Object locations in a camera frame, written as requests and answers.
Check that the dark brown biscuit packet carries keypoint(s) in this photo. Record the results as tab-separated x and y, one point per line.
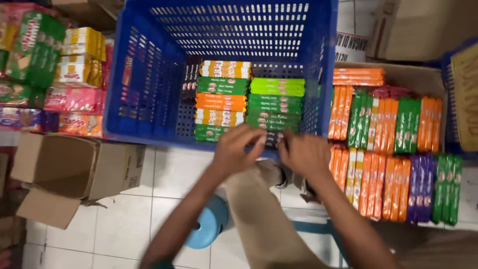
273	139

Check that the person's right hand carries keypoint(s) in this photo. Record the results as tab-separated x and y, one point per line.
304	155

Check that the light blue plastic stool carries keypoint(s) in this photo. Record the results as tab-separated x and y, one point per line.
207	224

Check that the large blue plastic crate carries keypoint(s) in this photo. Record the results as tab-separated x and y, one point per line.
157	74

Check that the person's beige trousers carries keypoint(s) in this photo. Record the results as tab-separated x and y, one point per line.
269	224

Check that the teal metal frame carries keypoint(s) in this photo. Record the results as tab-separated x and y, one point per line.
317	228

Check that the upright rows of biscuit packets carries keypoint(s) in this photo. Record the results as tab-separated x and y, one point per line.
388	149

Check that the person's left fingers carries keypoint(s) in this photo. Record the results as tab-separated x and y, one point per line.
251	140

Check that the wide shallow cardboard box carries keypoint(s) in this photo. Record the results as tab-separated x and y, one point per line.
418	80

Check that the person's left hand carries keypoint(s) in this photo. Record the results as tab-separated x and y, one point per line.
231	149

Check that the heap of large wafer packs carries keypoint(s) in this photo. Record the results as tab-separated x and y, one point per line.
48	71

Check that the plain closed cardboard carton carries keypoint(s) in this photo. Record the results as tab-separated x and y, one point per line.
422	30

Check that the person's right fingers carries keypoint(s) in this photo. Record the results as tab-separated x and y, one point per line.
287	147

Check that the white printed carton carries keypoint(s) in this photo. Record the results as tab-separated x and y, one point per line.
349	46

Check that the empty open cardboard box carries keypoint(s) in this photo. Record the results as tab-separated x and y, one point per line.
71	172

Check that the flat rows of biscuit packets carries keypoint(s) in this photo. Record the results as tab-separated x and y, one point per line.
239	101

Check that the blue crate with cardboard sheet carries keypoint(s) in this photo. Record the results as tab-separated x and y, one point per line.
465	97

